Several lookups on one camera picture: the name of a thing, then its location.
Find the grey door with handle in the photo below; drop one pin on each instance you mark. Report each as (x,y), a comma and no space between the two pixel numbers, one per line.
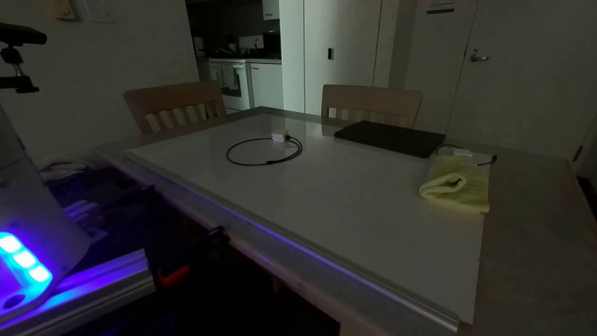
(529,79)

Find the yellow folded cloth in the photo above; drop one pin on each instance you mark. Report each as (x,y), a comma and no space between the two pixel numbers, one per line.
(456,183)

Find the red handled clamp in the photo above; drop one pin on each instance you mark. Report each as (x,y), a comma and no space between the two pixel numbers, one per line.
(180,260)

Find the wooden chair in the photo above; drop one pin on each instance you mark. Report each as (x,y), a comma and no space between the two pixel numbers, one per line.
(369,103)
(175,105)

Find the right wooden chair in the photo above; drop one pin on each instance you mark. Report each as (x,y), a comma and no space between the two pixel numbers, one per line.
(369,103)

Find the white table mat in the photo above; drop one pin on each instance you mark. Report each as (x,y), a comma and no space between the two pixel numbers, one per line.
(352,204)

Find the left wooden chair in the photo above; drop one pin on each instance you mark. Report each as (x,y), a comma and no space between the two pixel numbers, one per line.
(175,105)

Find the black camera on stand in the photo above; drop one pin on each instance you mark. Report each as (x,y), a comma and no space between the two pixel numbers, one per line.
(16,36)

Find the white charger power brick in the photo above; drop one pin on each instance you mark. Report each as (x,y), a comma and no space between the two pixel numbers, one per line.
(279,136)

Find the small items behind cloth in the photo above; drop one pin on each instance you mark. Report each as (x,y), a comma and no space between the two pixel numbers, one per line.
(481,159)

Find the black laptop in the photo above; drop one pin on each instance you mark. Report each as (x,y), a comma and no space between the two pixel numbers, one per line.
(395,138)

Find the white kitchen cabinet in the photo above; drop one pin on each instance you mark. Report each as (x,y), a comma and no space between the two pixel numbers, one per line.
(249,82)

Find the robot base with blue lights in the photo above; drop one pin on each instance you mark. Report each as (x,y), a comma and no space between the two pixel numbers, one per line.
(39,243)

